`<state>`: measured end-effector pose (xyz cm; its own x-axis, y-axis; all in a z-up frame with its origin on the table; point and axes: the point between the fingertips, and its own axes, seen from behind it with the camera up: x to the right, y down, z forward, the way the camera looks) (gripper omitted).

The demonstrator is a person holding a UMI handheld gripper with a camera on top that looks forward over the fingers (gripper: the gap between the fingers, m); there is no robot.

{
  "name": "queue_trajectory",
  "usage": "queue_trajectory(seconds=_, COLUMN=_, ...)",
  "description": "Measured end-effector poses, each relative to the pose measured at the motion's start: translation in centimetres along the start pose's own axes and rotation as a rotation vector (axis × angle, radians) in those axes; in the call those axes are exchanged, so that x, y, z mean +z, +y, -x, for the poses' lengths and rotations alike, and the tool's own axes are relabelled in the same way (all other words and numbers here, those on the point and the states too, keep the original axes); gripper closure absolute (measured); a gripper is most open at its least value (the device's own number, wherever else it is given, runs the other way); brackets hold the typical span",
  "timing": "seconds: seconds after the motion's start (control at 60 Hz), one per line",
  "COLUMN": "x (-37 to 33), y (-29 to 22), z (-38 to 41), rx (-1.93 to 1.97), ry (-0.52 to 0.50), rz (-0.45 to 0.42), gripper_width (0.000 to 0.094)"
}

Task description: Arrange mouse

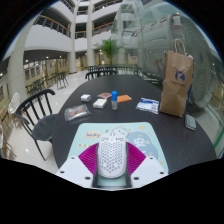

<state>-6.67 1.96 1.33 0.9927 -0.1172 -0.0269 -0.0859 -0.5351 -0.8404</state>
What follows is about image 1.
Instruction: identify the brown paper bag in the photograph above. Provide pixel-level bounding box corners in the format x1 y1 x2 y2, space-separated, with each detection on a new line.
159 38 195 118

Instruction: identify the white and blue packet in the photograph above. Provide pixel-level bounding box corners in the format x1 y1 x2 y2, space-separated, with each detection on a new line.
135 97 160 115

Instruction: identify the white perforated chair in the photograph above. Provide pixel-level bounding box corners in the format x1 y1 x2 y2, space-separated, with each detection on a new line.
8 91 21 116

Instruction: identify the white perforated computer mouse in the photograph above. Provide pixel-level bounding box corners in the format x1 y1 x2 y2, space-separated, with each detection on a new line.
96 135 128 179

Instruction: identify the green potted palm plant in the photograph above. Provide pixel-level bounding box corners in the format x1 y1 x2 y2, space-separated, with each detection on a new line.
94 38 123 66

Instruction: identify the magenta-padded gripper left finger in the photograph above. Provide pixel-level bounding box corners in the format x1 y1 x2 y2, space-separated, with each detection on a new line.
55 143 101 188

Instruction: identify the light teal printed mouse pad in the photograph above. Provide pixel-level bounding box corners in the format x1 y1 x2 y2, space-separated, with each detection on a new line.
67 121 170 188

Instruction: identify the group of dark chairs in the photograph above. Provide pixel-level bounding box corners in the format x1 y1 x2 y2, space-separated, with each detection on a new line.
25 70 70 96

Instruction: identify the small white box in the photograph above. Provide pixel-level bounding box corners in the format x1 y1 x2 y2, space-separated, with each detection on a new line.
80 94 92 103

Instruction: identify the black spindle-back chair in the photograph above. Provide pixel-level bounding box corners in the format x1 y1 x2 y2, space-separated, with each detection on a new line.
14 88 59 162

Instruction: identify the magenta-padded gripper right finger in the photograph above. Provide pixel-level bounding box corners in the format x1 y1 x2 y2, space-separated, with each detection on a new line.
123 142 169 188

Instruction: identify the clear plastic packet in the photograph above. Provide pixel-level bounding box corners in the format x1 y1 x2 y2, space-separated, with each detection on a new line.
63 103 92 122

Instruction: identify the white rectangular box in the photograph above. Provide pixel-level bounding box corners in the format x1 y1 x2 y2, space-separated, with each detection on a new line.
92 98 108 110

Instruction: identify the black chair with curved back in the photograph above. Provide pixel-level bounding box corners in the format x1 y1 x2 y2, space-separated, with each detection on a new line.
84 69 119 81

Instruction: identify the small blue-capped bottle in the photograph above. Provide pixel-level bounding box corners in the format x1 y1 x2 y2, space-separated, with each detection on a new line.
111 90 119 111

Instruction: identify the small grey flat device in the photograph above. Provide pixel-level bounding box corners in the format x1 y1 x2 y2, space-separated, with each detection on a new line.
184 113 198 131

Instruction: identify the brown flat packet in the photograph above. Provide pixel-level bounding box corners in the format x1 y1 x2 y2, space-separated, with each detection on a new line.
96 92 113 100

